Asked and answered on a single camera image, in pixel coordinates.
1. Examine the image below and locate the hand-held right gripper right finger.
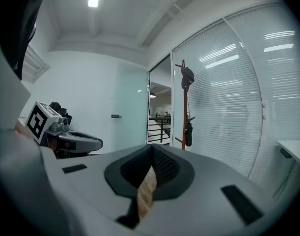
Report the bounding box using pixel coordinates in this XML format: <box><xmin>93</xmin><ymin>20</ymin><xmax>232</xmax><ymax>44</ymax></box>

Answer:
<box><xmin>138</xmin><ymin>143</ymin><xmax>284</xmax><ymax>236</ymax></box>

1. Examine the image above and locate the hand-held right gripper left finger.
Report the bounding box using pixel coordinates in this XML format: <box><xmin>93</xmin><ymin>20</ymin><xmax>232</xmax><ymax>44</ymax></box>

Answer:
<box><xmin>39</xmin><ymin>143</ymin><xmax>154</xmax><ymax>236</ymax></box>

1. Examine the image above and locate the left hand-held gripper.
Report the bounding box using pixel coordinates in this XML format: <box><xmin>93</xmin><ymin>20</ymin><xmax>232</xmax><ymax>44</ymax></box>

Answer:
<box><xmin>26</xmin><ymin>100</ymin><xmax>104</xmax><ymax>155</ymax></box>

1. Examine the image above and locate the black umbrella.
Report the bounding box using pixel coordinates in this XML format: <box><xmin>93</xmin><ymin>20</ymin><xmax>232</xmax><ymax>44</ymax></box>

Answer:
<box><xmin>185</xmin><ymin>121</ymin><xmax>193</xmax><ymax>148</ymax></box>

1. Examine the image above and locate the red-brown wooden coat stand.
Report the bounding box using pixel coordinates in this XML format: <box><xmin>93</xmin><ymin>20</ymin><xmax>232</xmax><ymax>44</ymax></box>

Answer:
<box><xmin>174</xmin><ymin>59</ymin><xmax>196</xmax><ymax>150</ymax></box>

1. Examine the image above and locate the person's left forearm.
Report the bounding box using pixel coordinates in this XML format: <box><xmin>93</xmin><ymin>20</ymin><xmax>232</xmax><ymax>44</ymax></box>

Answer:
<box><xmin>14</xmin><ymin>124</ymin><xmax>40</xmax><ymax>145</ymax></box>

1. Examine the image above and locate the frosted glass door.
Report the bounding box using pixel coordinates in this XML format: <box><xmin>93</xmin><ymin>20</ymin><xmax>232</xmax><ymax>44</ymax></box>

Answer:
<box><xmin>112</xmin><ymin>64</ymin><xmax>151</xmax><ymax>153</ymax></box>

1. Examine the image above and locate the black metal railing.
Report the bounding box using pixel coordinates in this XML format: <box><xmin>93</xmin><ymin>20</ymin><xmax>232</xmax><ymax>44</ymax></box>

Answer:
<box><xmin>147</xmin><ymin>114</ymin><xmax>172</xmax><ymax>144</ymax></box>

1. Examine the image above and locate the white air vent grille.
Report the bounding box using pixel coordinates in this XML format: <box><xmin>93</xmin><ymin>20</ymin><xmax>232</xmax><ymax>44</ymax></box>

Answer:
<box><xmin>21</xmin><ymin>42</ymin><xmax>51</xmax><ymax>84</ymax></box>

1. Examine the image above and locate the black box under desk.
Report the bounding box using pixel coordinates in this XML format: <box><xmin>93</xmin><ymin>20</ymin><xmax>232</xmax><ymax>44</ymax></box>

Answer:
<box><xmin>279</xmin><ymin>147</ymin><xmax>293</xmax><ymax>159</ymax></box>

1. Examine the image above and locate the wide white window blind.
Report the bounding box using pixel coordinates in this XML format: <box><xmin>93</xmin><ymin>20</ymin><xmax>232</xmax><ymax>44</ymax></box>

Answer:
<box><xmin>172</xmin><ymin>18</ymin><xmax>264</xmax><ymax>179</ymax></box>

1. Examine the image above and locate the white desk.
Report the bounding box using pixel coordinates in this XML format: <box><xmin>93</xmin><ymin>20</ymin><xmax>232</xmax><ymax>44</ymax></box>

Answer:
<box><xmin>276</xmin><ymin>138</ymin><xmax>300</xmax><ymax>170</ymax></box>

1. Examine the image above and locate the black hat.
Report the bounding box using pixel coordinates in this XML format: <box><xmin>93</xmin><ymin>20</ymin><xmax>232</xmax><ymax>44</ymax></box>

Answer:
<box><xmin>181</xmin><ymin>67</ymin><xmax>195</xmax><ymax>89</ymax></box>

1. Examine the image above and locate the thin dark cable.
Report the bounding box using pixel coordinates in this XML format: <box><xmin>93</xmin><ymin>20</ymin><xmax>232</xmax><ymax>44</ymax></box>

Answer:
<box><xmin>272</xmin><ymin>158</ymin><xmax>297</xmax><ymax>202</ymax></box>

